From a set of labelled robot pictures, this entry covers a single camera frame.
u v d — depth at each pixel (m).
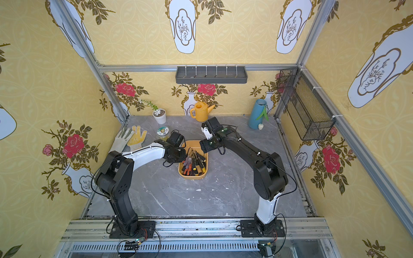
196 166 0.91
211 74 0.93
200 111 1.12
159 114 1.04
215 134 0.69
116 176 0.49
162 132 1.02
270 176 0.48
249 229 0.73
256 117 1.04
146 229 0.73
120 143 1.08
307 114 0.76
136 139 1.07
